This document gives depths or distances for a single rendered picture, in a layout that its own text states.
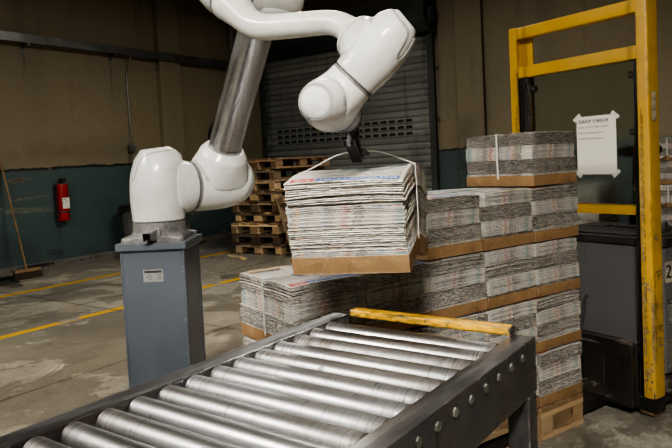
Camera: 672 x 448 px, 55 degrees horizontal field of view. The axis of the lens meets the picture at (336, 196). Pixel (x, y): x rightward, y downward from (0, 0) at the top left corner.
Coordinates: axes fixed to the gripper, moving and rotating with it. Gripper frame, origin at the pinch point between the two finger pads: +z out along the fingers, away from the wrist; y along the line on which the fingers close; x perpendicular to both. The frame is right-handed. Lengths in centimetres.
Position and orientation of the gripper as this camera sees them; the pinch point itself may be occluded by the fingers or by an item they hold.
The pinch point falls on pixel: (363, 125)
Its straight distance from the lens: 167.5
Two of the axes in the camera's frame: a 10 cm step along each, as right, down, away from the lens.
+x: 9.6, -0.1, -2.7
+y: 0.0, 10.0, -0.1
